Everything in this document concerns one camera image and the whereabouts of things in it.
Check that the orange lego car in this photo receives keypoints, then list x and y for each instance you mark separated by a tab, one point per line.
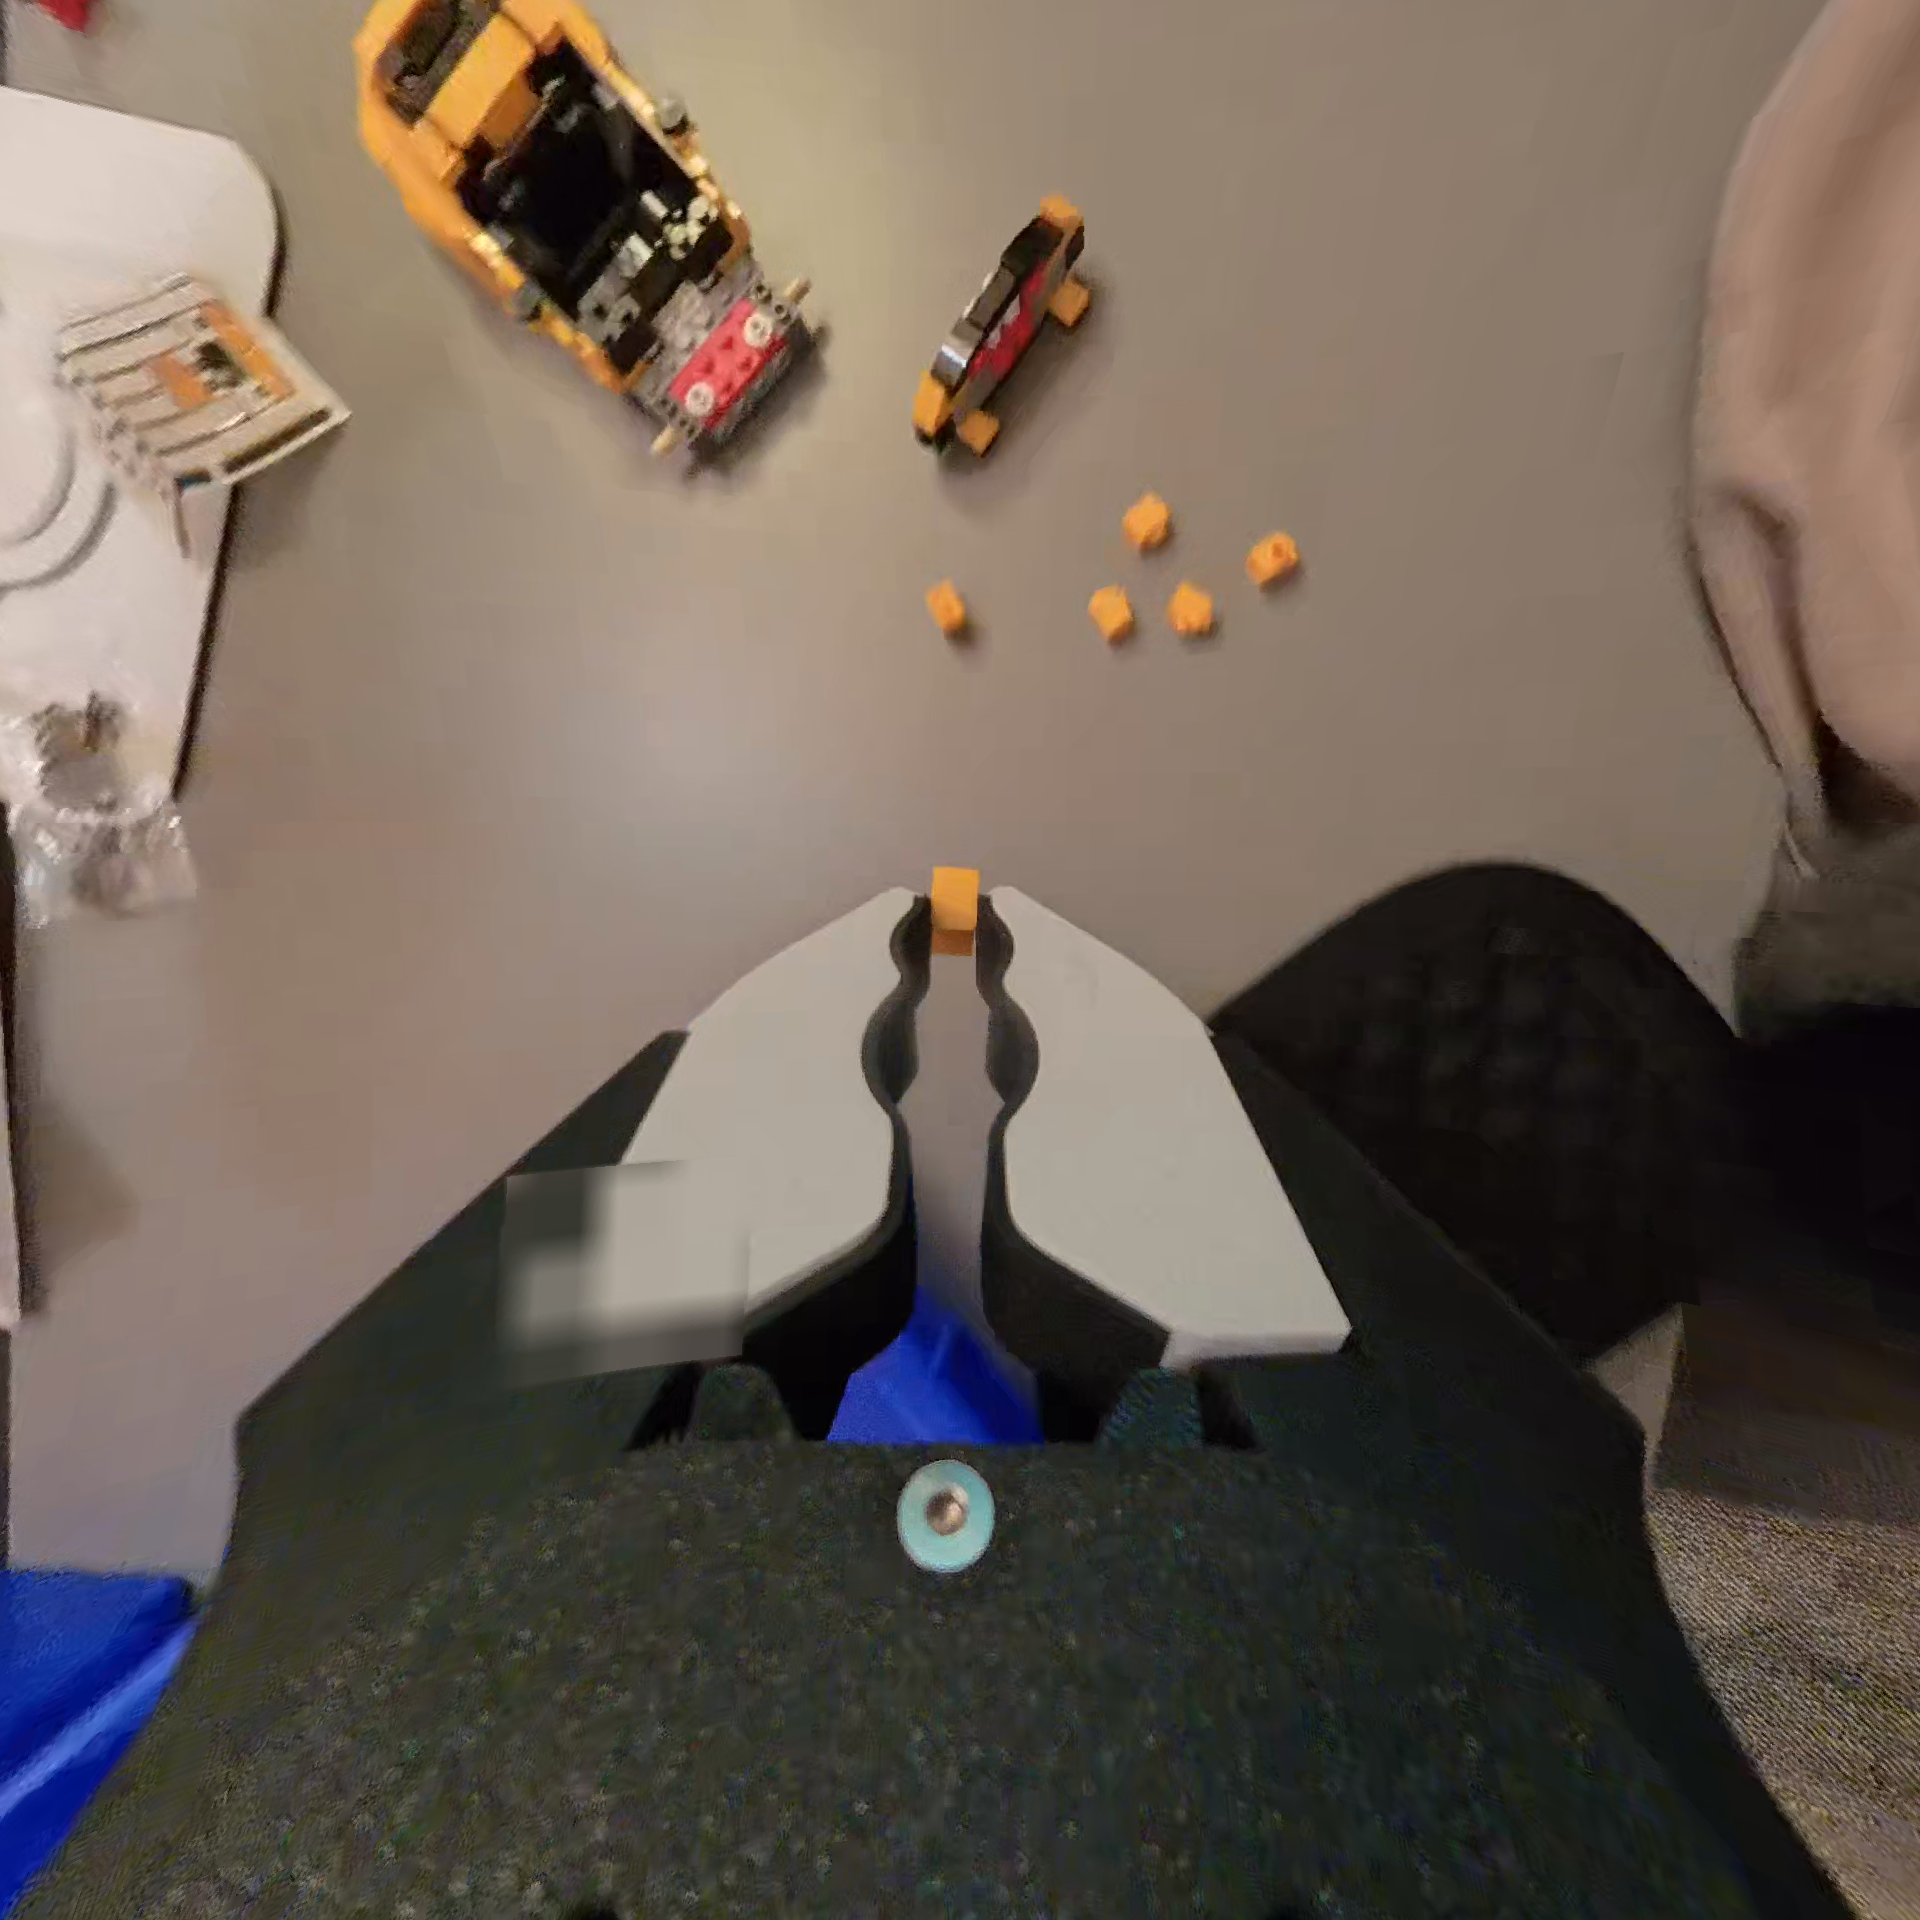
497	89

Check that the small orange lego brick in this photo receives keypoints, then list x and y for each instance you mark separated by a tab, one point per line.
947	606
1273	556
1192	609
1110	614
1148	521
956	908

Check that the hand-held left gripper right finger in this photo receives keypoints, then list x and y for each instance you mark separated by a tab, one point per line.
1169	1185

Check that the red lego minifigure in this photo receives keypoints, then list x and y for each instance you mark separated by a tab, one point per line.
61	11

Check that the red white orange lego strip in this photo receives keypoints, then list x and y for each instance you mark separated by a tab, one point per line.
996	328

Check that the white book stand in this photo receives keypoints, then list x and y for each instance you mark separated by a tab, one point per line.
121	208

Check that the blue bin with lego pieces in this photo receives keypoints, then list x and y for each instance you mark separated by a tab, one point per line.
76	1651

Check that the lego sticker sheet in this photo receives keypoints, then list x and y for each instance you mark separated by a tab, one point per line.
196	382

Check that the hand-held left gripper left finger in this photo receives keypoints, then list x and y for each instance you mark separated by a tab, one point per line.
794	1079

